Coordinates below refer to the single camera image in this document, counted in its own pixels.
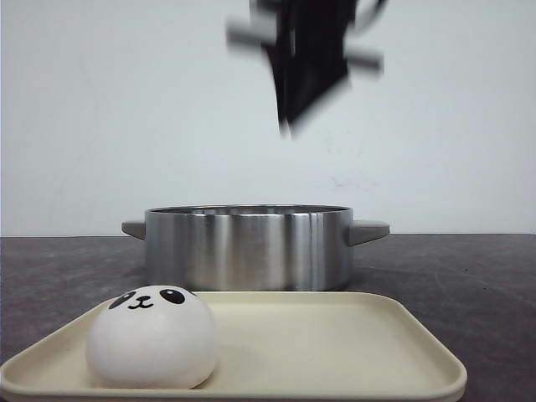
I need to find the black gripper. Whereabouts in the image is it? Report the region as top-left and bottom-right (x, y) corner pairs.
(225, 1), (385, 135)

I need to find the panda bun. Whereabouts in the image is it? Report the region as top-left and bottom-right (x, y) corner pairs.
(85, 285), (219, 389)

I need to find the stainless steel steamer pot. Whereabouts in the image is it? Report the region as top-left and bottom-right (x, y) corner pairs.
(121, 204), (390, 291)

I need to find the cream rectangular plastic tray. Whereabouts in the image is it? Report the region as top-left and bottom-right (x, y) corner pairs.
(1, 292), (467, 401)

